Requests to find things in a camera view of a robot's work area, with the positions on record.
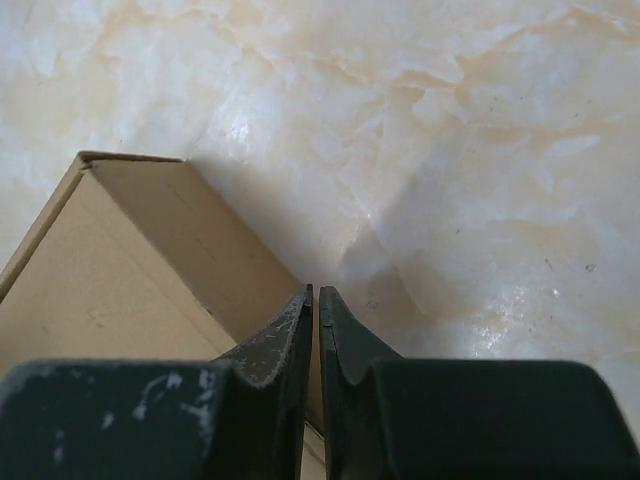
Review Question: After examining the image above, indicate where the brown cardboard box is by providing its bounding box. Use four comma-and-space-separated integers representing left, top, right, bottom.
0, 150, 331, 480

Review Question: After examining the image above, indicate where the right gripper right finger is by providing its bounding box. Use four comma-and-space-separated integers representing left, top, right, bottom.
318, 287, 639, 479

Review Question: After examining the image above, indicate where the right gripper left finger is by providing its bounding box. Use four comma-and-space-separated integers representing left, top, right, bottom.
1, 286, 313, 479

